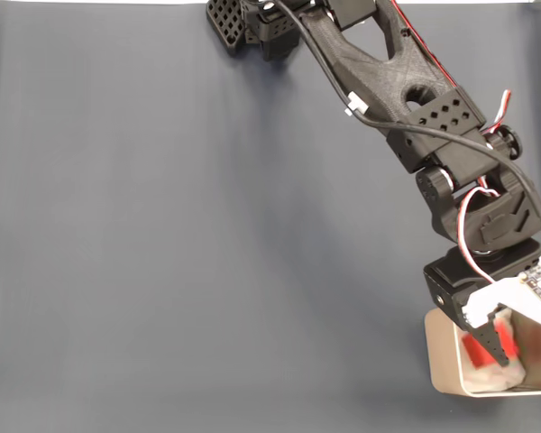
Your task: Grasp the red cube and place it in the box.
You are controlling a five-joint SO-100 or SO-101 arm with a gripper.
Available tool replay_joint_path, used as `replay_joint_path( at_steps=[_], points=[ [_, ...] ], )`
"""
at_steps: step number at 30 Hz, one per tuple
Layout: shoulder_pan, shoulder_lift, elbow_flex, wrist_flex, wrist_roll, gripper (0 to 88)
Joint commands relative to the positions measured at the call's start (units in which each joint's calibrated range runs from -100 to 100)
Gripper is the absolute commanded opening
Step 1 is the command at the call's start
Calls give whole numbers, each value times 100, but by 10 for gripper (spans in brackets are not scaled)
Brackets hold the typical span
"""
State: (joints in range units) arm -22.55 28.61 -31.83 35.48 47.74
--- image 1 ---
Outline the red cube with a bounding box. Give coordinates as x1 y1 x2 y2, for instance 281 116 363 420
460 315 520 369

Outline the beige square box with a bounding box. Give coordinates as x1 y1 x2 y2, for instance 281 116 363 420
423 309 541 398

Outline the white crumpled tissue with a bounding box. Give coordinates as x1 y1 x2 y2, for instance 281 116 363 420
462 309 527 392

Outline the red white black servo wire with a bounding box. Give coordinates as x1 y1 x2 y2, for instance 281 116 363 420
390 0 514 136
457 184 502 287

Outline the black camera cable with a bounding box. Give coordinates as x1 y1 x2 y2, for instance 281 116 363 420
270 0 541 250

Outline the white cable tie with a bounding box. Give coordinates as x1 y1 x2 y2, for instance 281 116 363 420
343 90 370 119

